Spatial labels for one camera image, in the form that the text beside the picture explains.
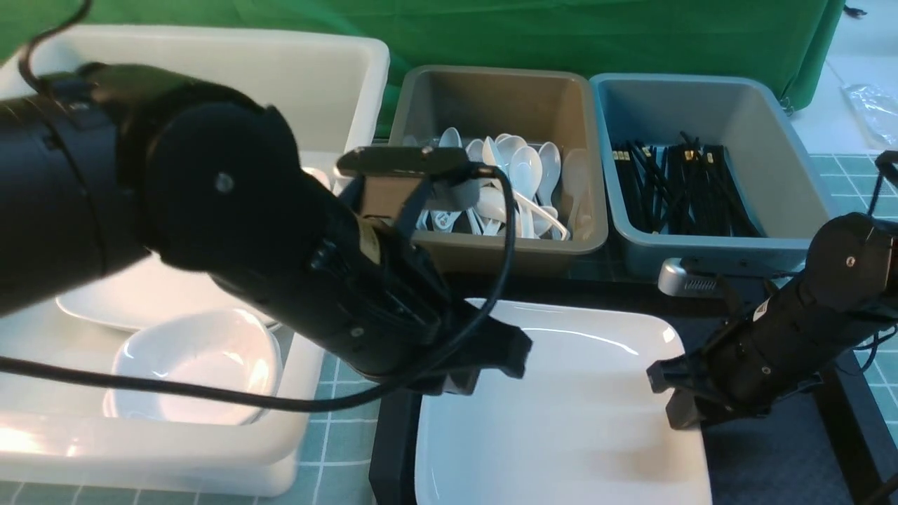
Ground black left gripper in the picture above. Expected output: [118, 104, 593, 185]
[210, 182, 533, 396]

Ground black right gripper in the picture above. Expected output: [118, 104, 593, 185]
[699, 274, 825, 415]

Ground large white square plate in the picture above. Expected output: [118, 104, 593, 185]
[414, 301, 712, 504]

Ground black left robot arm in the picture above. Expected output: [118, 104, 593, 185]
[2, 63, 532, 389]

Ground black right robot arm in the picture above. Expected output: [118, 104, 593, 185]
[647, 151, 896, 429]

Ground white square plate in tub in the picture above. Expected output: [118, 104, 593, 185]
[55, 255, 276, 330]

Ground black serving tray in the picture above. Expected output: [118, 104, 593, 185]
[370, 274, 898, 505]

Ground pile of white spoons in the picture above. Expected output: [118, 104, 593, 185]
[416, 127, 572, 241]

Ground pile of black chopsticks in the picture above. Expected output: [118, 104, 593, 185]
[610, 130, 764, 238]

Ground blue-grey plastic bin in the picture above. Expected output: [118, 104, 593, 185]
[590, 74, 838, 279]

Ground clear plastic bag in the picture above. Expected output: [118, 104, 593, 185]
[841, 83, 897, 151]

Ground white bowl in tub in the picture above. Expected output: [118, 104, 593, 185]
[103, 308, 283, 426]

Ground brown plastic bin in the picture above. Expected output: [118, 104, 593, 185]
[389, 66, 609, 277]

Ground large white plastic tub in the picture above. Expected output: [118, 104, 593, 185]
[2, 25, 390, 504]

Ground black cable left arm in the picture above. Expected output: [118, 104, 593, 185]
[0, 0, 518, 413]

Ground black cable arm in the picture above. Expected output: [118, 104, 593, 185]
[849, 151, 898, 372]
[0, 0, 518, 413]

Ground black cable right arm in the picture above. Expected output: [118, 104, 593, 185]
[849, 151, 898, 372]

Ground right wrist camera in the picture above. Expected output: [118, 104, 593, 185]
[657, 257, 793, 299]

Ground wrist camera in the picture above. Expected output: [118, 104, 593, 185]
[336, 146, 482, 228]
[657, 257, 793, 299]

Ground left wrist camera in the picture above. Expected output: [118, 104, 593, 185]
[336, 146, 482, 228]

